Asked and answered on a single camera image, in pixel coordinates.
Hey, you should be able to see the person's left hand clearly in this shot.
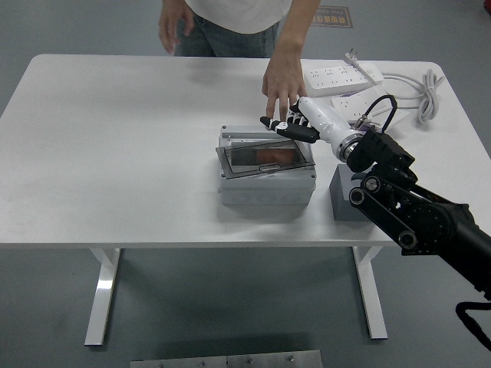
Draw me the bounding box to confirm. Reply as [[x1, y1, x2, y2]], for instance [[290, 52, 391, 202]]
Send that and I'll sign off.
[[262, 57, 308, 120]]

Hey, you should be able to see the person's right hand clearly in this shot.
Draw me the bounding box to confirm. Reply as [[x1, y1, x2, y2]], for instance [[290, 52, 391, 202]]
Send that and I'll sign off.
[[158, 5, 196, 54]]

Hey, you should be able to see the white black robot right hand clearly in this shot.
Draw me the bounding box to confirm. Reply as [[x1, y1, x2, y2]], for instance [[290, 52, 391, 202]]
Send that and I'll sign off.
[[259, 97, 362, 150]]

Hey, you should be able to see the transparent hinged box lid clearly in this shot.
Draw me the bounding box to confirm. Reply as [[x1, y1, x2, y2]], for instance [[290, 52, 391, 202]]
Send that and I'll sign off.
[[214, 140, 316, 180]]

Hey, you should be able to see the orange cylindrical battery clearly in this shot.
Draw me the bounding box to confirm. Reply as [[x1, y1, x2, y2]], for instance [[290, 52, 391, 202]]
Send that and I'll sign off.
[[255, 149, 295, 164]]

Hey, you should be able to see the grey block battery holder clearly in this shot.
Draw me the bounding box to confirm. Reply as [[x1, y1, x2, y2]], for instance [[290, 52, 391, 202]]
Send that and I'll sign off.
[[328, 164, 369, 222]]

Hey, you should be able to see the grey plastic junction box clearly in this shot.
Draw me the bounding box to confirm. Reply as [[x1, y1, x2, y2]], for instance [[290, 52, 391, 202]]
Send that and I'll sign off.
[[217, 124, 318, 206]]

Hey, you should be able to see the white power strip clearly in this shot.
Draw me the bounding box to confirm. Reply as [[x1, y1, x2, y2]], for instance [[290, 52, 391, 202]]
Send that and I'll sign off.
[[302, 64, 385, 99]]

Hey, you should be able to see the person's torso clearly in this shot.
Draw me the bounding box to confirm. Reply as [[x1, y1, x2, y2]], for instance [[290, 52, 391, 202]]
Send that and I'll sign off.
[[174, 0, 321, 58]]

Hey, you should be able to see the brown floor sign sticker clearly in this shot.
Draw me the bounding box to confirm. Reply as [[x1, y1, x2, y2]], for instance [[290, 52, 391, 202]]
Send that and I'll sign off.
[[310, 5, 353, 28]]

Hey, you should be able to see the white table leg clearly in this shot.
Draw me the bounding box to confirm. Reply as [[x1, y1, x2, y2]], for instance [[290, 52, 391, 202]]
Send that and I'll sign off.
[[84, 248, 122, 347], [351, 247, 388, 340]]

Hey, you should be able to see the grey metal plate with screws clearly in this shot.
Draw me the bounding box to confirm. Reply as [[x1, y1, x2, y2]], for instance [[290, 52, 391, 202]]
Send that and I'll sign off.
[[130, 349, 323, 368]]

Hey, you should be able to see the white wall socket panel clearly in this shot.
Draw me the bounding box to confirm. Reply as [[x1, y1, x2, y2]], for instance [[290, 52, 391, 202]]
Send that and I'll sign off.
[[330, 94, 381, 123]]

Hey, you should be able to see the white power cord with plug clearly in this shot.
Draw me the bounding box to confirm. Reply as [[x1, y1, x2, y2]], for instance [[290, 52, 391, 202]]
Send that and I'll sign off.
[[342, 48, 446, 126]]

